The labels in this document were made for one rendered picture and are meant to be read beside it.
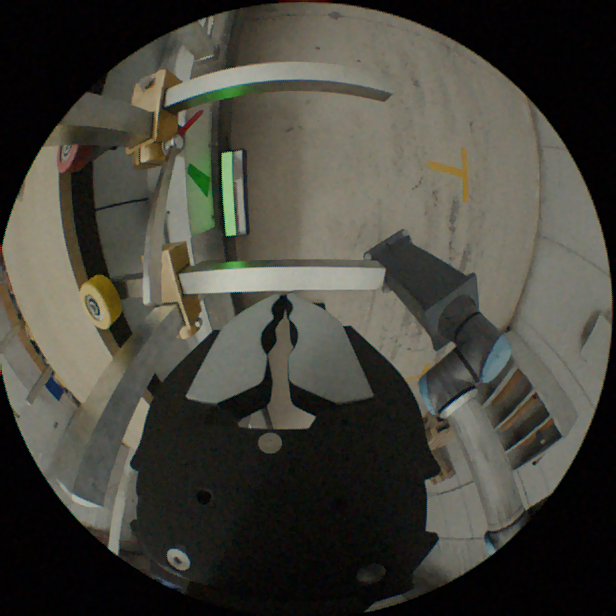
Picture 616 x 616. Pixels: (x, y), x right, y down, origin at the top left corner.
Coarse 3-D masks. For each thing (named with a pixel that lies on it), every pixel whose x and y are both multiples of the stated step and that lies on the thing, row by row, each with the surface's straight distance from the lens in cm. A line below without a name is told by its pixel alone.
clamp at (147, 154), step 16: (160, 80) 31; (176, 80) 34; (144, 96) 32; (160, 96) 30; (160, 112) 29; (160, 128) 28; (176, 128) 31; (144, 144) 28; (160, 144) 28; (144, 160) 27; (160, 160) 28
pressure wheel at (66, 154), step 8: (64, 152) 38; (72, 152) 35; (80, 152) 35; (88, 152) 36; (56, 160) 41; (64, 160) 38; (72, 160) 35; (80, 160) 36; (64, 168) 37; (72, 168) 37; (80, 168) 38
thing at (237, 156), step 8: (240, 152) 39; (240, 160) 39; (240, 168) 38; (240, 176) 38; (240, 184) 38; (240, 192) 38; (240, 200) 38; (240, 208) 38; (240, 216) 38; (240, 224) 38; (240, 232) 38
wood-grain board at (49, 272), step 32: (32, 192) 55; (64, 192) 40; (32, 224) 55; (64, 224) 39; (32, 256) 60; (64, 256) 40; (32, 288) 70; (64, 288) 45; (32, 320) 92; (64, 320) 54; (64, 352) 72; (96, 352) 48
